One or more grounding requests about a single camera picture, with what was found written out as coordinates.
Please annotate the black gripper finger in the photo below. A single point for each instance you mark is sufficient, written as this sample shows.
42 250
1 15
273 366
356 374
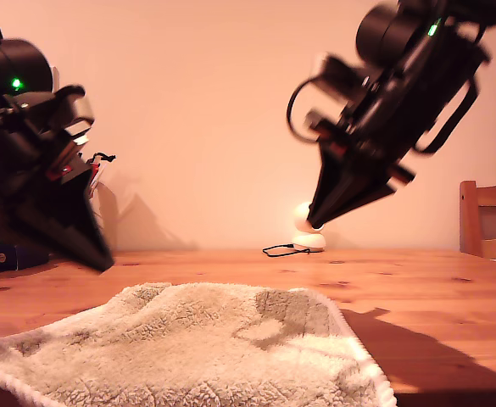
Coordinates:
366 186
332 178
82 212
40 220

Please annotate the cream fluffy tea towel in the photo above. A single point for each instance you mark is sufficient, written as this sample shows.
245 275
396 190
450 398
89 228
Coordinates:
188 360

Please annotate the dark box with round logo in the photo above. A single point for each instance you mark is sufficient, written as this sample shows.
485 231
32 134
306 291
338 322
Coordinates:
1 256

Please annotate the wooden chair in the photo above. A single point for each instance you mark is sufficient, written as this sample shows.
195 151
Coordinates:
468 220

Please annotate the white round security camera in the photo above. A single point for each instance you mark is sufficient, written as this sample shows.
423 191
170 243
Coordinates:
309 241

